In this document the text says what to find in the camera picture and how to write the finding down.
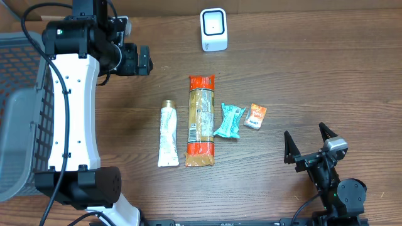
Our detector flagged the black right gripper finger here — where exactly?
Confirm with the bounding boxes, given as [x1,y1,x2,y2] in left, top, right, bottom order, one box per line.
[284,131,301,164]
[318,122,337,142]

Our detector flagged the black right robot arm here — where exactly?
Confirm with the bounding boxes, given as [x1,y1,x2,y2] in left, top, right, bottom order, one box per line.
[284,122,369,225]

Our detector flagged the teal snack bar wrapper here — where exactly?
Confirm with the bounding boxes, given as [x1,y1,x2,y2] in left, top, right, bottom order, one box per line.
[214,103,246,139]

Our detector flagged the small orange snack packet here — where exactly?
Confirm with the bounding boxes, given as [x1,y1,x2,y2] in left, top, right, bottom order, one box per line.
[244,104,267,130]

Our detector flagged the grey plastic shopping basket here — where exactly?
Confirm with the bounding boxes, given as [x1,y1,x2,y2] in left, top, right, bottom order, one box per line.
[1,32,54,202]

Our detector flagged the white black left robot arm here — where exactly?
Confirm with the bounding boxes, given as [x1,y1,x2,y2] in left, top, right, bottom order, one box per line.
[35,13,153,225]

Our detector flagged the white barcode scanner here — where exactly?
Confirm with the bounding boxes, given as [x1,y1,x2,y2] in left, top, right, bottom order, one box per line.
[200,8,228,52]

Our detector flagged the white tube gold cap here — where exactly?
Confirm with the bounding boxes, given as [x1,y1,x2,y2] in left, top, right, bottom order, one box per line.
[158,100,179,167]

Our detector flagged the orange pasta package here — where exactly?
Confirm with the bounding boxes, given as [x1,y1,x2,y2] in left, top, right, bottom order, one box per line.
[185,75,215,167]

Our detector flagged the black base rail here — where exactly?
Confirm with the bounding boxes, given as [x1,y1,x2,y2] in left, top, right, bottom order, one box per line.
[89,218,370,226]

